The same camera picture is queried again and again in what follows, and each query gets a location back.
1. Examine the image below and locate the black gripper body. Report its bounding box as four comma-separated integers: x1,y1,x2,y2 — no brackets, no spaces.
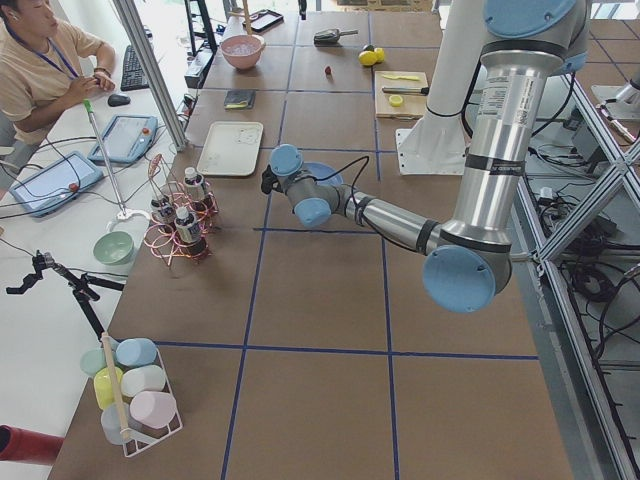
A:
261,167,277,194

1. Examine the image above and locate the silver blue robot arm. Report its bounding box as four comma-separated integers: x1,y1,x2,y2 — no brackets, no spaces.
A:
262,1,591,313

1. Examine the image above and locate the blue plastic plate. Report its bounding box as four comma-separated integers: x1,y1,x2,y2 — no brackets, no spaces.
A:
304,162,344,186

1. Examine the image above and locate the cream bear tray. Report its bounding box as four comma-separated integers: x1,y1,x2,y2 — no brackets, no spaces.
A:
196,121,264,177

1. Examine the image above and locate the bottle right in rack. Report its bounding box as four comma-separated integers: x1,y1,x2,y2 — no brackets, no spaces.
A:
184,167,207,211

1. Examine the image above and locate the bottle in rack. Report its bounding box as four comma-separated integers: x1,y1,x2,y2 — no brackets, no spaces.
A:
175,206,207,257
150,194,175,225
184,167,207,211

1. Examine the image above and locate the grey yellow folded cloth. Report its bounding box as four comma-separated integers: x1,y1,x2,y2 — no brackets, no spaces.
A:
224,89,256,110

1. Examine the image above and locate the bottle front in rack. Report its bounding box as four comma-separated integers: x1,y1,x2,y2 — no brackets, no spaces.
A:
175,206,207,257

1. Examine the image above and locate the bottle left in rack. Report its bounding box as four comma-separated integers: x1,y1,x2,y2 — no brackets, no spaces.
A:
150,194,175,225

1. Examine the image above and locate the pink bowl with ice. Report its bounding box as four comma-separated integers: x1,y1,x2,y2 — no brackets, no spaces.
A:
220,35,266,70

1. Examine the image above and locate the blue teach pendant far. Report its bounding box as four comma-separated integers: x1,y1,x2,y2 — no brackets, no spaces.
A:
100,115,158,164

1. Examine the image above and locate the blue teach pendant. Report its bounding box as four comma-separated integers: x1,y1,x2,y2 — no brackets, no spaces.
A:
100,115,158,164
9,151,104,217

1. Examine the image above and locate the wooden cutting board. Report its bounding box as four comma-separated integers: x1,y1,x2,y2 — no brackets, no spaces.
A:
374,71,429,119

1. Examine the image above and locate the lemon half slice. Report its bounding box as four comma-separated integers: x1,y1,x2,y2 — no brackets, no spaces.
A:
388,94,404,107

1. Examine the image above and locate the grey metal scoop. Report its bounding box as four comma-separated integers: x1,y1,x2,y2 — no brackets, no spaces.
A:
313,28,359,46

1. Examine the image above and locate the yellow lemon front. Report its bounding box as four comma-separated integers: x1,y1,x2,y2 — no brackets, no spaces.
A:
358,50,378,67

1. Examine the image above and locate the yellow lemon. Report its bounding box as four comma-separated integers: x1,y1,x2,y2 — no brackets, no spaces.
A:
358,50,378,67
374,47,386,63

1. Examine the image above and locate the yellow plastic knife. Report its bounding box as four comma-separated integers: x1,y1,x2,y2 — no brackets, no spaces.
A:
381,74,421,81

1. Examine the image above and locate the yellow lemon rear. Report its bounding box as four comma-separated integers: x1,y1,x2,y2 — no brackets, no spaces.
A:
374,47,386,63

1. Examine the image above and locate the black keyboard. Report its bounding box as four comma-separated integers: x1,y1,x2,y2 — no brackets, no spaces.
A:
120,45,149,91

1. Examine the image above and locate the green bowl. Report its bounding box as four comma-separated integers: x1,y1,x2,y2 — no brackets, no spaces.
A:
93,231,134,265

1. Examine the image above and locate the black computer mouse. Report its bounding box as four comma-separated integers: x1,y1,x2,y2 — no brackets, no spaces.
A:
107,93,131,107

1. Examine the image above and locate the steel muddler black tip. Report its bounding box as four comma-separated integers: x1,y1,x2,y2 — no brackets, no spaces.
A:
382,86,430,96

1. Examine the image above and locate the metal pole green tip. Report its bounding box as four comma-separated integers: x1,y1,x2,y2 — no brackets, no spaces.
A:
83,99,151,232

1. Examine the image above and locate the blue teach pendant near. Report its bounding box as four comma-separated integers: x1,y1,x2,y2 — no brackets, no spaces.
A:
9,151,104,217

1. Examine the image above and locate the white cup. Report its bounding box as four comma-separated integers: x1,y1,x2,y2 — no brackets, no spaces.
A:
120,365,166,398

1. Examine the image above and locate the seated person beige shirt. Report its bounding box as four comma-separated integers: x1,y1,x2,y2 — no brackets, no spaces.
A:
1,1,116,145

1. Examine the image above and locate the pale green cup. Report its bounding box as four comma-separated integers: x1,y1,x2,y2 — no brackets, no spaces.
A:
79,348,106,378

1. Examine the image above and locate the pink cup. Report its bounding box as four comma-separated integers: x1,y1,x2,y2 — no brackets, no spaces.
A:
129,391,177,429

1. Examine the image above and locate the yellow cup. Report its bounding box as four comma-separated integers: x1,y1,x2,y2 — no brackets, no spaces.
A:
93,367,115,410

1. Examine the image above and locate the light blue bottom cup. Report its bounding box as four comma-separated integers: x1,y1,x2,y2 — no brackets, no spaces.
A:
101,403,142,445

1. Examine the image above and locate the red cylinder object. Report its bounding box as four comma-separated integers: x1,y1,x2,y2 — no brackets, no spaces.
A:
1,425,64,466

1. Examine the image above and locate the copper wire bottle rack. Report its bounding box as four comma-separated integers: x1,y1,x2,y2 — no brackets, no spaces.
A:
143,154,219,266

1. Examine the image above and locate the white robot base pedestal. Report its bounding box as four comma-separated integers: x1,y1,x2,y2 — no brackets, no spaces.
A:
396,0,487,175

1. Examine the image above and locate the black camera tripod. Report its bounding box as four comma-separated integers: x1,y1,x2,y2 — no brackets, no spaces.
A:
5,250,126,346

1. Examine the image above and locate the aluminium frame post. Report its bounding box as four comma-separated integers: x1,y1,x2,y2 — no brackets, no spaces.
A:
114,0,188,152

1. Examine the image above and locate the white wire cup rack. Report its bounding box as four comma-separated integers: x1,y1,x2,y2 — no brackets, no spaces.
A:
101,333,183,458

